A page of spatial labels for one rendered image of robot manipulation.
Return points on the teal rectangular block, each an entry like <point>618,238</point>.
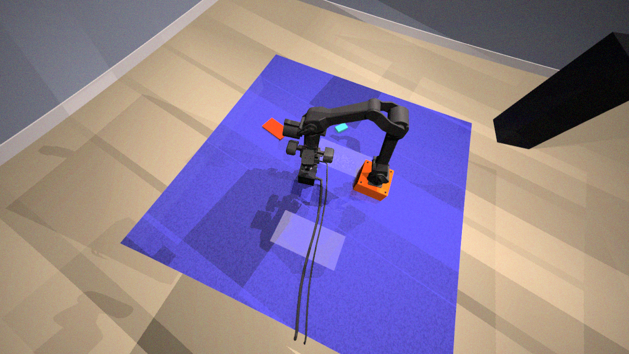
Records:
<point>341,127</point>

